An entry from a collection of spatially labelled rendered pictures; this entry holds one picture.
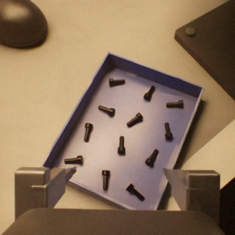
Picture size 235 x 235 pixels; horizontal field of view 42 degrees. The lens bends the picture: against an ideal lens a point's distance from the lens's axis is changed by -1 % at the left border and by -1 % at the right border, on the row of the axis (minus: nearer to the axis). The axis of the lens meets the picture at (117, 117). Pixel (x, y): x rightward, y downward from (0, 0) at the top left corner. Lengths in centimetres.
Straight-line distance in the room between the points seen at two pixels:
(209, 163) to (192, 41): 13
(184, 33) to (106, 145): 15
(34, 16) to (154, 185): 21
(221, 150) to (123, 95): 10
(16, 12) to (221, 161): 25
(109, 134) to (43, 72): 10
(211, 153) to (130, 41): 15
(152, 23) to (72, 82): 11
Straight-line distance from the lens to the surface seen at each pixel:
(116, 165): 27
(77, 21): 37
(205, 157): 29
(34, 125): 30
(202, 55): 33
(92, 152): 28
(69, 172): 16
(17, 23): 34
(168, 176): 16
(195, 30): 35
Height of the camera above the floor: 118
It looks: 63 degrees down
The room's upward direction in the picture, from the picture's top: 2 degrees counter-clockwise
